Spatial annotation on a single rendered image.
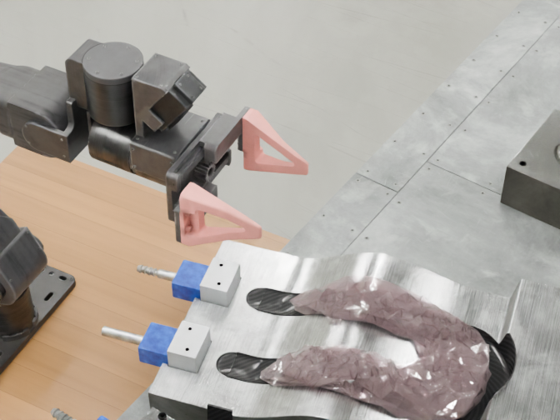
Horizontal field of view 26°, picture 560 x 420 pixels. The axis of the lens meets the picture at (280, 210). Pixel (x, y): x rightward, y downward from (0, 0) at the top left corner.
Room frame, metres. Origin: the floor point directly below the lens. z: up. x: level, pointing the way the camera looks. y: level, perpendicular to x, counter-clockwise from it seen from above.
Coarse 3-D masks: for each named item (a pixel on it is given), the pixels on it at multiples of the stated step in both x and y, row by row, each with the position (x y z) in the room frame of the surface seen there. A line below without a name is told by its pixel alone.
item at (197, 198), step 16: (192, 192) 0.79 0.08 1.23; (208, 192) 0.80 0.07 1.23; (176, 208) 0.79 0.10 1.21; (192, 208) 0.79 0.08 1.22; (208, 208) 0.78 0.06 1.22; (224, 208) 0.78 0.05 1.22; (176, 224) 0.79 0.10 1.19; (192, 224) 0.79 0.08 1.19; (240, 224) 0.78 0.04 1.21; (256, 224) 0.78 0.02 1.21; (176, 240) 0.79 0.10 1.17; (192, 240) 0.79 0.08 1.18; (208, 240) 0.78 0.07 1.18; (224, 240) 0.78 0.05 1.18
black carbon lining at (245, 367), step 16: (256, 288) 1.01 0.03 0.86; (272, 288) 1.01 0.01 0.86; (256, 304) 0.99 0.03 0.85; (272, 304) 0.99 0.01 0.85; (288, 304) 0.99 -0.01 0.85; (240, 352) 0.91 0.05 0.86; (496, 352) 0.90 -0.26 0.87; (512, 352) 0.87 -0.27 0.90; (224, 368) 0.89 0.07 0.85; (240, 368) 0.89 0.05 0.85; (256, 368) 0.89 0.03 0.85; (496, 368) 0.87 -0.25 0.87; (512, 368) 0.86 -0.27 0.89; (496, 384) 0.85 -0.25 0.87; (480, 416) 0.81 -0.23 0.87
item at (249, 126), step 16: (224, 112) 0.90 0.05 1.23; (240, 112) 0.90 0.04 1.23; (256, 112) 0.91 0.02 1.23; (224, 128) 0.88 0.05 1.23; (240, 128) 0.89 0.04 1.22; (256, 128) 0.89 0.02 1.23; (272, 128) 0.89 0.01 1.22; (208, 144) 0.86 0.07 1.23; (224, 144) 0.87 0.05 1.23; (240, 144) 0.90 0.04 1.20; (256, 144) 0.89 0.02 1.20; (272, 144) 0.88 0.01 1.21; (208, 160) 0.85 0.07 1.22; (256, 160) 0.89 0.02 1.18; (272, 160) 0.89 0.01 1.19; (304, 160) 0.86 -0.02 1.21
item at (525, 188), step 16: (544, 128) 1.30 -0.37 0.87; (528, 144) 1.26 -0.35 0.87; (544, 144) 1.26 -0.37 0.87; (512, 160) 1.23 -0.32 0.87; (528, 160) 1.23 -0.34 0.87; (544, 160) 1.23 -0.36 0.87; (512, 176) 1.21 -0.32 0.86; (528, 176) 1.20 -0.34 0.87; (544, 176) 1.20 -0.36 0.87; (512, 192) 1.21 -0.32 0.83; (528, 192) 1.20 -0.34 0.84; (544, 192) 1.18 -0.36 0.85; (528, 208) 1.19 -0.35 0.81; (544, 208) 1.18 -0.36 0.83
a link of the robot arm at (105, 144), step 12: (96, 132) 0.89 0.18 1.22; (108, 132) 0.89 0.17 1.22; (120, 132) 0.88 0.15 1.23; (132, 132) 0.88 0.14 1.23; (96, 144) 0.88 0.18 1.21; (108, 144) 0.88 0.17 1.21; (120, 144) 0.87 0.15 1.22; (96, 156) 0.88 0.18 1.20; (108, 156) 0.87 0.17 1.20; (120, 156) 0.87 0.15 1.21; (120, 168) 0.88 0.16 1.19
